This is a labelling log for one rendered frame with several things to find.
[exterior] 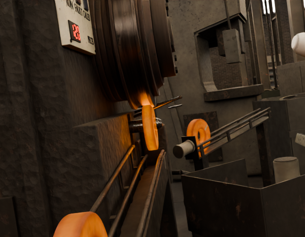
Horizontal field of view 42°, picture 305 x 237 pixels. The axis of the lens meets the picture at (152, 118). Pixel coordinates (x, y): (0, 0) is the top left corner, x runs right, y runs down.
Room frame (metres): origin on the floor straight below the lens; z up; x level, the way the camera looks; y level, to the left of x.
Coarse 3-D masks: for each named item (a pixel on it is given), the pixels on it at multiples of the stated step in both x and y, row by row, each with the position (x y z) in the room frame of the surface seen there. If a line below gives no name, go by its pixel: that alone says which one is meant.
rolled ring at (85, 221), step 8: (72, 216) 0.49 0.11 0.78; (80, 216) 0.49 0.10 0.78; (88, 216) 0.49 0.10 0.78; (96, 216) 0.53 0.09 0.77; (64, 224) 0.47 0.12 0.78; (72, 224) 0.47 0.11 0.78; (80, 224) 0.47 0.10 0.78; (88, 224) 0.49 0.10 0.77; (96, 224) 0.52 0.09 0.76; (56, 232) 0.46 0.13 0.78; (64, 232) 0.45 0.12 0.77; (72, 232) 0.45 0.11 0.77; (80, 232) 0.45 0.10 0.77; (88, 232) 0.48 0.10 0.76; (96, 232) 0.52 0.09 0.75; (104, 232) 0.56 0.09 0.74
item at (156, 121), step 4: (132, 120) 1.39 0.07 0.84; (136, 120) 1.38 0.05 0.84; (140, 120) 1.38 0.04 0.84; (156, 120) 1.36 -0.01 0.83; (160, 120) 1.37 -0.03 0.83; (128, 124) 1.37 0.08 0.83; (132, 124) 1.37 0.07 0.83; (136, 124) 1.37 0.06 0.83; (140, 124) 1.37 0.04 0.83; (156, 124) 1.36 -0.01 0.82; (160, 124) 1.37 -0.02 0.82; (132, 128) 1.37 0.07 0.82; (136, 128) 1.37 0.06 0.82; (140, 128) 1.37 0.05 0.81; (156, 128) 1.37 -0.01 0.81; (132, 132) 1.38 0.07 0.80; (136, 132) 1.38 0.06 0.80
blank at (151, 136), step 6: (144, 108) 1.35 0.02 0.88; (150, 108) 1.34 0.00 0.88; (144, 114) 1.33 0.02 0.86; (150, 114) 1.32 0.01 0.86; (144, 120) 1.31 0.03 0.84; (150, 120) 1.31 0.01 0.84; (144, 126) 1.31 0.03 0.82; (150, 126) 1.31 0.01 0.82; (144, 132) 1.31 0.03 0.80; (150, 132) 1.31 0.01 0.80; (156, 132) 1.41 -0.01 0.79; (150, 138) 1.31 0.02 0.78; (156, 138) 1.37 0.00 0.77; (150, 144) 1.33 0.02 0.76; (156, 144) 1.34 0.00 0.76
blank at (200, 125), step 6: (192, 120) 1.83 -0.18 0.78; (198, 120) 1.82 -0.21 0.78; (204, 120) 1.87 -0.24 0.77; (192, 126) 1.79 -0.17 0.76; (198, 126) 1.82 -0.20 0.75; (204, 126) 1.86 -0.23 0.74; (192, 132) 1.78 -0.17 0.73; (204, 132) 1.86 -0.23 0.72; (204, 138) 1.86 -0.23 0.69; (204, 144) 1.84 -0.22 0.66; (204, 150) 1.84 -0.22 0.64
